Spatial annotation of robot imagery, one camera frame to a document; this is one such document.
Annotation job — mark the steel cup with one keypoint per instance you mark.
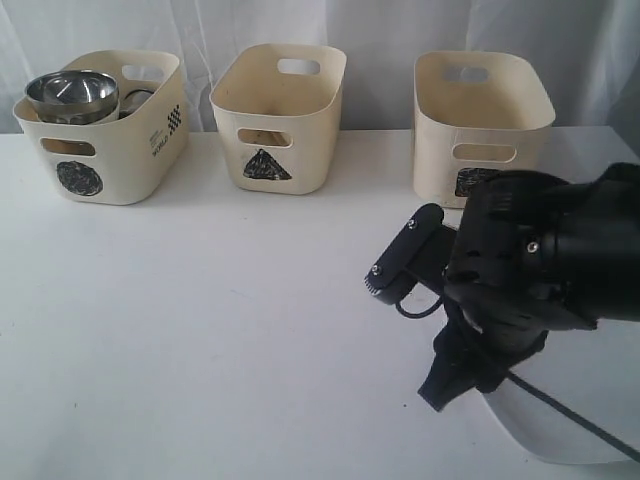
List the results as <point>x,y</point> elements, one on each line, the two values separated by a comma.
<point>133,101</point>

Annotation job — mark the white square plate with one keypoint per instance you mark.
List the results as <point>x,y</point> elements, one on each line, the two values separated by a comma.
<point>594,373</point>

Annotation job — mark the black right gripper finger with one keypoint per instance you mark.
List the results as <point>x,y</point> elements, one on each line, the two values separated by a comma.
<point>451,375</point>

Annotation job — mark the cream bin with circle mark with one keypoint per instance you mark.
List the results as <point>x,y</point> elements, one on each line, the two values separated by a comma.
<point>121,161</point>

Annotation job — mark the cream bin with square mark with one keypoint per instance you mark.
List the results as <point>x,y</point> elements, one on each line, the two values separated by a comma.
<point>475,113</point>

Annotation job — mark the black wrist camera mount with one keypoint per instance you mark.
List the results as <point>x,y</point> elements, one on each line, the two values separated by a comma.
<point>418,254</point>

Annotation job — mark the steel bowl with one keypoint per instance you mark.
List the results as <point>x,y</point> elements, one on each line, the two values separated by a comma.
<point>76,97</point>

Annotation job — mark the cream bin with triangle mark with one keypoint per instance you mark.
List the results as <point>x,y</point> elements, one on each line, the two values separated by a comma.
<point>278,111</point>

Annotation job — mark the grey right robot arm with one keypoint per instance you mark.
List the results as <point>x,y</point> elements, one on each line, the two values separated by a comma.
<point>595,246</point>

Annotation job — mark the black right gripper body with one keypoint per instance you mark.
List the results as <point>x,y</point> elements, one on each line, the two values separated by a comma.
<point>500,299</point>

